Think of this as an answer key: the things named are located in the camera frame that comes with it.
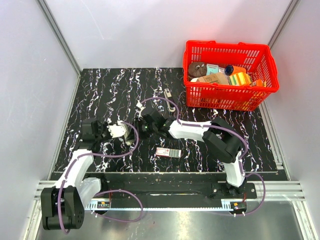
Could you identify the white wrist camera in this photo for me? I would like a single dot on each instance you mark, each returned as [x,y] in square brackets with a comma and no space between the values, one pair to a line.
[118,130]
[139,107]

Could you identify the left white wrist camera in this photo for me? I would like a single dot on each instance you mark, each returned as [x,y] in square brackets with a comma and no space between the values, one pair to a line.
[118,130]

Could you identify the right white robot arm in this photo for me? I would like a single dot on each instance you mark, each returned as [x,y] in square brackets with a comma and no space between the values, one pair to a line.
[220,138]

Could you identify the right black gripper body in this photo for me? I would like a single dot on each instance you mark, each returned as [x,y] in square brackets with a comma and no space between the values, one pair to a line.
[144,129]

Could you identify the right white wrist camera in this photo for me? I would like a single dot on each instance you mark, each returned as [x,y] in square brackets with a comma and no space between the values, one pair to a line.
[139,107]

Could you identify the orange bottle blue cap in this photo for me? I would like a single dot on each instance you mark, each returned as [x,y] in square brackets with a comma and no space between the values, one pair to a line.
[232,69]

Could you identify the red plastic shopping basket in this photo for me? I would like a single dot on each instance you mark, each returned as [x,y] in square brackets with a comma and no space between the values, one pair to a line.
[255,58]

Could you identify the teal white small box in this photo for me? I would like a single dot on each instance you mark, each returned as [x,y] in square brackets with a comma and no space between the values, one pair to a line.
[212,69]

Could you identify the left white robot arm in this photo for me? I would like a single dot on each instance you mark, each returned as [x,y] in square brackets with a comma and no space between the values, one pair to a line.
[63,204]

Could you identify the red white staple box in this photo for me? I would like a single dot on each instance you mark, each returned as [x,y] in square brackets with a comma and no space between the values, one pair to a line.
[168,152]

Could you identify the brown cardboard package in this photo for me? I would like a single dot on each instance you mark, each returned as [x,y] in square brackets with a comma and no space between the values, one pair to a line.
[215,78]

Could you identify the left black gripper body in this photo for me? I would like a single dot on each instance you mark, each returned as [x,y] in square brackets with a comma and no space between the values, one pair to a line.
[104,134]

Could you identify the cream white stapler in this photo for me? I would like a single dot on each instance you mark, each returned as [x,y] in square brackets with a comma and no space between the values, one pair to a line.
[129,135]

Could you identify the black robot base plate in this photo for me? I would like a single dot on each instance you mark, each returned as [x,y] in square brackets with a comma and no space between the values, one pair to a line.
[175,190]

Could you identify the small orange packet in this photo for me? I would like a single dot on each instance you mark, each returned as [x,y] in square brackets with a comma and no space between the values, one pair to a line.
[258,83]

